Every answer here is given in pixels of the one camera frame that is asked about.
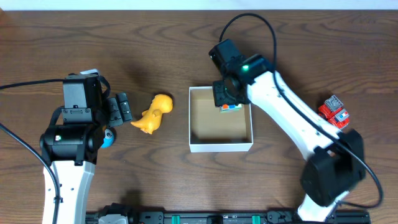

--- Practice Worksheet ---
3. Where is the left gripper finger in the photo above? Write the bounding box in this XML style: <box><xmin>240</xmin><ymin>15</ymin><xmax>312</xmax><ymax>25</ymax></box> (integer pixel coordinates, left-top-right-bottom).
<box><xmin>116</xmin><ymin>93</ymin><xmax>132</xmax><ymax>122</ymax></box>
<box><xmin>106</xmin><ymin>97</ymin><xmax>124</xmax><ymax>127</ymax></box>

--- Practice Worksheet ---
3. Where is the multicolour puzzle cube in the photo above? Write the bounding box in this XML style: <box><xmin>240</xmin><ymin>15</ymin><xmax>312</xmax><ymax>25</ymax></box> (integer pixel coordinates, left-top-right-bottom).
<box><xmin>220</xmin><ymin>104</ymin><xmax>243</xmax><ymax>113</ymax></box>

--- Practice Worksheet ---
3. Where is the blue ball toy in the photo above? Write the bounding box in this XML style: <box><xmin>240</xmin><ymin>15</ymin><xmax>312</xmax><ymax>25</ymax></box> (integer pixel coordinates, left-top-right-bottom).
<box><xmin>101</xmin><ymin>128</ymin><xmax>116</xmax><ymax>148</ymax></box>

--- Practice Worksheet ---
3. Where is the orange dinosaur toy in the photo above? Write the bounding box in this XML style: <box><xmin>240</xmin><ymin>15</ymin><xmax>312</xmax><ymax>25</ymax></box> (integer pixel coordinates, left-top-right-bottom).
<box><xmin>131</xmin><ymin>94</ymin><xmax>173</xmax><ymax>134</ymax></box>

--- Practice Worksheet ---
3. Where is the red toy fire truck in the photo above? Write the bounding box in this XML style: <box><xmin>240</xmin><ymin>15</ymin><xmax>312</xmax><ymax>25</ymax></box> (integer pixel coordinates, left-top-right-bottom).
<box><xmin>318</xmin><ymin>95</ymin><xmax>350</xmax><ymax>129</ymax></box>

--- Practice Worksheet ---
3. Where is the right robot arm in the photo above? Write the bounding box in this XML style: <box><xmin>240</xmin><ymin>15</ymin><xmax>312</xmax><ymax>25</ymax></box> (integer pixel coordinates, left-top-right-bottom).
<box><xmin>209</xmin><ymin>39</ymin><xmax>366</xmax><ymax>222</ymax></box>

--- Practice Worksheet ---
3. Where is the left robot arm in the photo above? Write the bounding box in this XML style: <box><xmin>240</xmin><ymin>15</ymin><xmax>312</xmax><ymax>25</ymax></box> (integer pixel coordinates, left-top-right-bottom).
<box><xmin>39</xmin><ymin>69</ymin><xmax>132</xmax><ymax>223</ymax></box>

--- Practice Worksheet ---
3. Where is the white cardboard box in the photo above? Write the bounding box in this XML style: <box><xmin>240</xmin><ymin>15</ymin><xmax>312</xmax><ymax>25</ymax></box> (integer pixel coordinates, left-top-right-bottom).
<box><xmin>188</xmin><ymin>86</ymin><xmax>254</xmax><ymax>152</ymax></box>

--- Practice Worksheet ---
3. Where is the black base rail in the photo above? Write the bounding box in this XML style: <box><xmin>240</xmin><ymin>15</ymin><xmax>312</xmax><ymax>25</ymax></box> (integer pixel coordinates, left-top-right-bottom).
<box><xmin>85</xmin><ymin>202</ymin><xmax>371</xmax><ymax>224</ymax></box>

